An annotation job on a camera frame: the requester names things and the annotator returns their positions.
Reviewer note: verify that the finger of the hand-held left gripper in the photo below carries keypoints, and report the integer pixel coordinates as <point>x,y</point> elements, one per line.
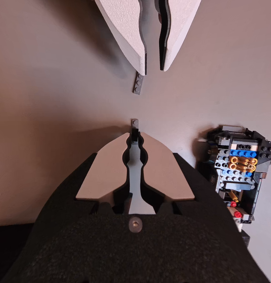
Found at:
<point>122,22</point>
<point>179,22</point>

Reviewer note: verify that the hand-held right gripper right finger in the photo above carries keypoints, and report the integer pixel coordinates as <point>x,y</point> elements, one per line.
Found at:
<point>166,174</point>

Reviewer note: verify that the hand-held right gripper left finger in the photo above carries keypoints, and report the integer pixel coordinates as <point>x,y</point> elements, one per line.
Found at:
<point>104,174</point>

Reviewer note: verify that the black lego plate strip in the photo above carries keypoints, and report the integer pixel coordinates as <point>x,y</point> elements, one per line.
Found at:
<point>134,130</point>

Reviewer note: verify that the thin grey lego piece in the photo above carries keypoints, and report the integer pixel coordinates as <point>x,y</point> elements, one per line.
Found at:
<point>138,83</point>

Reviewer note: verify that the lego car model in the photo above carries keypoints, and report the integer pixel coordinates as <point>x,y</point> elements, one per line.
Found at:
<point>241,163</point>

